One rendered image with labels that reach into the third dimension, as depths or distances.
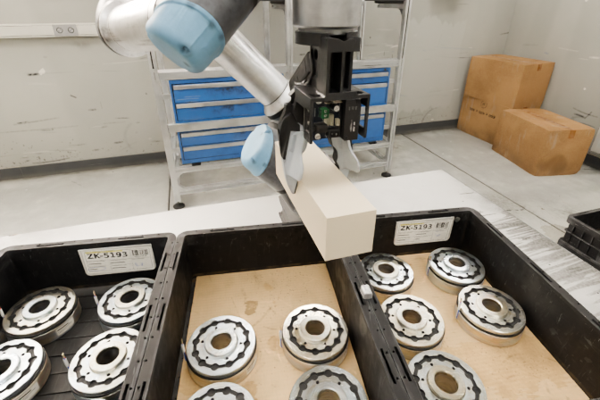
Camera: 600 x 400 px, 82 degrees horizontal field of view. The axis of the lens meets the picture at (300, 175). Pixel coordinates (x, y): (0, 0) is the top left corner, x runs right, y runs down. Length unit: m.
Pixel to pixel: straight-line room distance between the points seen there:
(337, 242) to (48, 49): 3.04
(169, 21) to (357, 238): 0.31
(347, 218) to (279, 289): 0.33
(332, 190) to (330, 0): 0.21
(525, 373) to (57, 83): 3.23
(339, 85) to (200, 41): 0.15
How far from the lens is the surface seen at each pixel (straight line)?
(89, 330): 0.72
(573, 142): 3.55
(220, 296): 0.69
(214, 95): 2.34
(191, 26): 0.40
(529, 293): 0.71
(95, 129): 3.37
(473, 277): 0.74
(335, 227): 0.40
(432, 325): 0.63
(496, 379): 0.65
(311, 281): 0.71
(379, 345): 0.50
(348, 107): 0.40
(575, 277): 1.14
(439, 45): 3.99
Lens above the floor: 1.32
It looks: 27 degrees down
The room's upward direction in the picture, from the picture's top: straight up
